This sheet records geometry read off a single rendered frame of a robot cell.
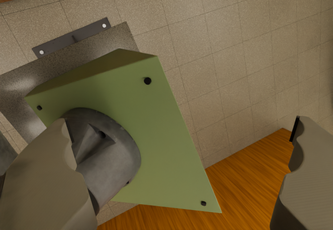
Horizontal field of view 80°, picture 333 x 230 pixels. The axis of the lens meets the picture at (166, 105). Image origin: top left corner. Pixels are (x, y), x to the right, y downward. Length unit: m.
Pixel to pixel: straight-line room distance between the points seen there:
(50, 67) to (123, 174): 0.29
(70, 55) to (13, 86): 0.13
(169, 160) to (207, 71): 1.44
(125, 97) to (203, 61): 1.43
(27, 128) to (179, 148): 0.36
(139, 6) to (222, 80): 0.88
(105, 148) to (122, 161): 0.03
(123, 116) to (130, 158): 0.06
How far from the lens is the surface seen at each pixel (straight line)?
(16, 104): 0.52
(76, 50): 0.49
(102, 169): 0.28
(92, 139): 0.29
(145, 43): 1.47
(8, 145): 0.23
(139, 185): 0.38
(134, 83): 0.24
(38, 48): 1.44
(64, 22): 1.43
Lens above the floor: 1.42
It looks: 63 degrees down
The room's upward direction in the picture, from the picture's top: 129 degrees clockwise
